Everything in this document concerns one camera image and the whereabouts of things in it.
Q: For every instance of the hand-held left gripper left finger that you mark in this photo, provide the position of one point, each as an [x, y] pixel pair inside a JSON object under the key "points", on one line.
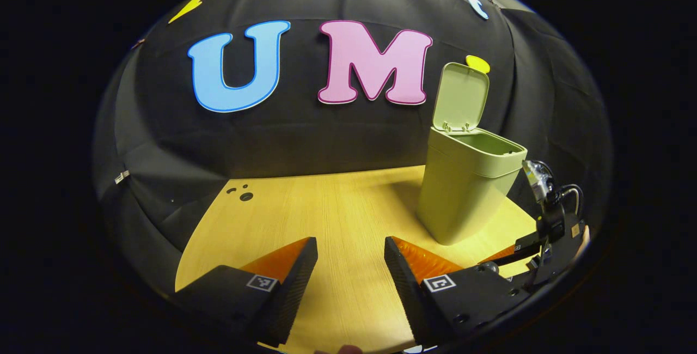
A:
{"points": [[291, 299]]}

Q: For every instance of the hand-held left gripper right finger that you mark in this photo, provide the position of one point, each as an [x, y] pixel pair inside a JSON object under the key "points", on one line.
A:
{"points": [[408, 299]]}

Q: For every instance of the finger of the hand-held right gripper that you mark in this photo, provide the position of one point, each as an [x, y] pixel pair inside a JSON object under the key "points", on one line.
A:
{"points": [[525, 246]]}

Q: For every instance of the pale green desktop garbage bin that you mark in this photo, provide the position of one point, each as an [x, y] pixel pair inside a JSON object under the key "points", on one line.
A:
{"points": [[463, 196]]}

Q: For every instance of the wooden desktop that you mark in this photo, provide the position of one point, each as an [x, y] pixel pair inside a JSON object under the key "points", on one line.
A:
{"points": [[348, 218]]}

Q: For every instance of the black backdrop cloth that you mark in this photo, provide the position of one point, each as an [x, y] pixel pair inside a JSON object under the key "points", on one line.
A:
{"points": [[299, 136]]}

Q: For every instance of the white backdrop clip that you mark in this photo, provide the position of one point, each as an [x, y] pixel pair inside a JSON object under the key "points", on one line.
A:
{"points": [[122, 177]]}

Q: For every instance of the copper backdrop clip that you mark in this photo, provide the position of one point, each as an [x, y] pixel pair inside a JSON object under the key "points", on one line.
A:
{"points": [[137, 43]]}

